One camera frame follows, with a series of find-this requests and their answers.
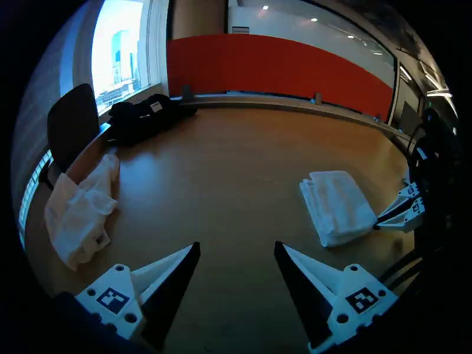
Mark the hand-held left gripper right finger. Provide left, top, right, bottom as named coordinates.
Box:
left=274, top=241, right=399, bottom=354

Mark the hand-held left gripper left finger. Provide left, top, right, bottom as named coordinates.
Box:
left=74, top=241, right=201, bottom=352

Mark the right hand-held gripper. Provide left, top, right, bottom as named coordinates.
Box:
left=372, top=107, right=466, bottom=237

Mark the white towel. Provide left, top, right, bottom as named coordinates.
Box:
left=299, top=170, right=378, bottom=248

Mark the heap of white towels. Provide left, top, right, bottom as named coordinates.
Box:
left=44, top=153, right=121, bottom=272

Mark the black office chair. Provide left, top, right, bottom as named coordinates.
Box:
left=38, top=83, right=112, bottom=191

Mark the heap of black towels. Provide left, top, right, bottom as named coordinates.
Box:
left=107, top=93, right=198, bottom=148

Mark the red desk screen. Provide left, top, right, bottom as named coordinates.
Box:
left=166, top=34, right=395, bottom=123

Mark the black cable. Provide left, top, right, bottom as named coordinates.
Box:
left=378, top=245, right=441, bottom=290

